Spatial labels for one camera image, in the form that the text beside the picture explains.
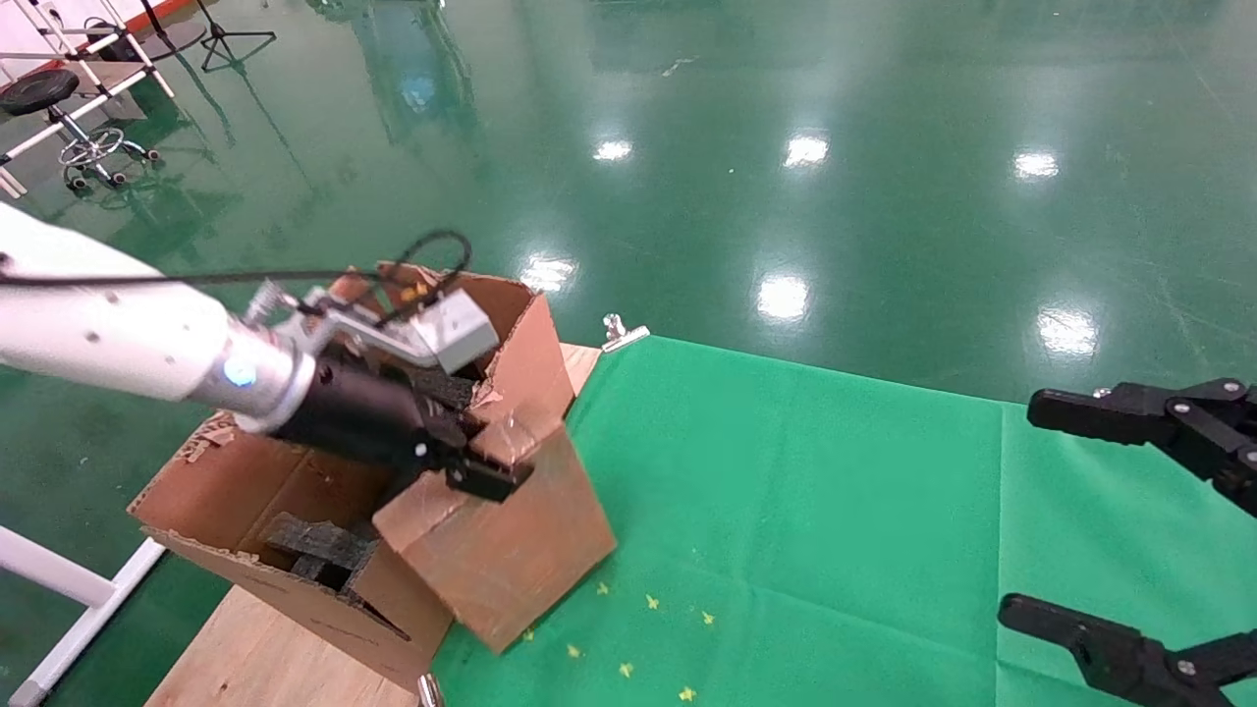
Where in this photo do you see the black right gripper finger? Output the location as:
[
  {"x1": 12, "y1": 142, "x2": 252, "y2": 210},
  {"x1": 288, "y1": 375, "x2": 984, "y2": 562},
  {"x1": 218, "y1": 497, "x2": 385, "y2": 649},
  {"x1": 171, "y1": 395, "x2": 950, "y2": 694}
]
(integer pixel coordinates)
[
  {"x1": 997, "y1": 592, "x2": 1257, "y2": 707},
  {"x1": 1026, "y1": 378, "x2": 1257, "y2": 517}
]

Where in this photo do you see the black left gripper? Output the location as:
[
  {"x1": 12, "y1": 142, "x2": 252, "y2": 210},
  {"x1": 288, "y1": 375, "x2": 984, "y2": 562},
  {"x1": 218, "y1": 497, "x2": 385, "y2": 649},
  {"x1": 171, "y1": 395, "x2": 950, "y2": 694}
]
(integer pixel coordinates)
[{"x1": 270, "y1": 353, "x2": 534, "y2": 504}]

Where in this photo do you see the small brown cardboard box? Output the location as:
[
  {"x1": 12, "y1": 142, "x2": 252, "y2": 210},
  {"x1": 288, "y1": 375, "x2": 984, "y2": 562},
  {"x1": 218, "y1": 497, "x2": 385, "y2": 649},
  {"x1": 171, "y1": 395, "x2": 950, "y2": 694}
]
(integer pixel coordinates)
[{"x1": 371, "y1": 417, "x2": 620, "y2": 656}]

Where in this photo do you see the large open cardboard carton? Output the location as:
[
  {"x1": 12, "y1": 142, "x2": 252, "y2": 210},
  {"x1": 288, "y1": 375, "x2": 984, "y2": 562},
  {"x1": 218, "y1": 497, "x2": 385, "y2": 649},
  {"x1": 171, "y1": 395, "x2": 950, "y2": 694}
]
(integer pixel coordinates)
[{"x1": 128, "y1": 260, "x2": 578, "y2": 693}]

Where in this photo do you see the black foam block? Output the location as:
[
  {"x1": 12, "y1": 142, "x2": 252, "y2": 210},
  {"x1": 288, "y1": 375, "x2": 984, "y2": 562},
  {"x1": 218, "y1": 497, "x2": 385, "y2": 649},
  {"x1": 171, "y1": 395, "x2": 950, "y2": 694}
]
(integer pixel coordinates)
[{"x1": 257, "y1": 511, "x2": 382, "y2": 593}]

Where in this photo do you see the green table cloth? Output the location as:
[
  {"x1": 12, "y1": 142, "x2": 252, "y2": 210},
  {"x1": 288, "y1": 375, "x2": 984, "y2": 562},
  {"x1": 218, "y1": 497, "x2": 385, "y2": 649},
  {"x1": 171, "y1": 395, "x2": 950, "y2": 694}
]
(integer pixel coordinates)
[{"x1": 429, "y1": 334, "x2": 1257, "y2": 707}]

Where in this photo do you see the white standing desk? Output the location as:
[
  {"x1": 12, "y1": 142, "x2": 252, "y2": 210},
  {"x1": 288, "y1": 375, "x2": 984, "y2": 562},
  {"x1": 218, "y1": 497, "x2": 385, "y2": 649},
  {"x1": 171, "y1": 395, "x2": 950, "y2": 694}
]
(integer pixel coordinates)
[{"x1": 0, "y1": 525, "x2": 168, "y2": 707}]

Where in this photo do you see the black tripod microphone stand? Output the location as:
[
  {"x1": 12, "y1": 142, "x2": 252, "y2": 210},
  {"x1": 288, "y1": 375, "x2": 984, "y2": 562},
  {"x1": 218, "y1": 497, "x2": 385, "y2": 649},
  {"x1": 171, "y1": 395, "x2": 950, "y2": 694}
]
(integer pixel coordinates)
[{"x1": 196, "y1": 0, "x2": 279, "y2": 75}]

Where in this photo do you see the black curved stand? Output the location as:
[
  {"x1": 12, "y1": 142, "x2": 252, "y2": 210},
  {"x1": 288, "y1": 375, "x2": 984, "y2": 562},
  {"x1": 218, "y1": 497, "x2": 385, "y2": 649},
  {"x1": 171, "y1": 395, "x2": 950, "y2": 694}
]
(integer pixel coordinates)
[{"x1": 137, "y1": 0, "x2": 209, "y2": 62}]

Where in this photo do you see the black round swivel stool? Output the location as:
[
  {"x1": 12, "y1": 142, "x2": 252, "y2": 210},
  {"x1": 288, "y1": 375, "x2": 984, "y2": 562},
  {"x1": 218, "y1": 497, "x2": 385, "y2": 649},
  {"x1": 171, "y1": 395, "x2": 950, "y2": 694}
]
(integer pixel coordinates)
[{"x1": 0, "y1": 67, "x2": 160, "y2": 192}]

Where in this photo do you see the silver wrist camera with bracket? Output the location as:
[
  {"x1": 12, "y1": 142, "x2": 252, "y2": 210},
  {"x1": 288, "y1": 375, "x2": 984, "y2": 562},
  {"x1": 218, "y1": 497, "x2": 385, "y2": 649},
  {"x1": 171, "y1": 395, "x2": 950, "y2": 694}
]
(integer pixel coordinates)
[{"x1": 246, "y1": 280, "x2": 500, "y2": 376}]

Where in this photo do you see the white frame work table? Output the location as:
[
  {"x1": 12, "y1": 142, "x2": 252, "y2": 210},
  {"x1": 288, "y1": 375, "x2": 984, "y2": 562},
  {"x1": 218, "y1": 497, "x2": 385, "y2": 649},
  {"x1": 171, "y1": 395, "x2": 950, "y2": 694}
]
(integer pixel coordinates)
[{"x1": 0, "y1": 0, "x2": 178, "y2": 199}]

